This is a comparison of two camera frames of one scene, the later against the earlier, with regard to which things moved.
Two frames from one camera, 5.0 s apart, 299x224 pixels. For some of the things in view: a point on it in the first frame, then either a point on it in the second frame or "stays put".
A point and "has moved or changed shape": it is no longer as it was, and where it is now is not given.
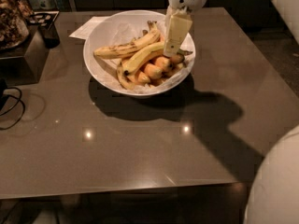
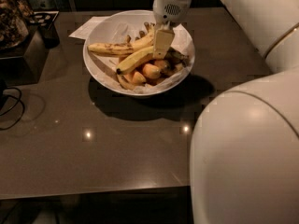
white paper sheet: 83,31 stays put
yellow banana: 143,55 has moved or changed shape
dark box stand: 23,63 stays put
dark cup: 49,36 stays put
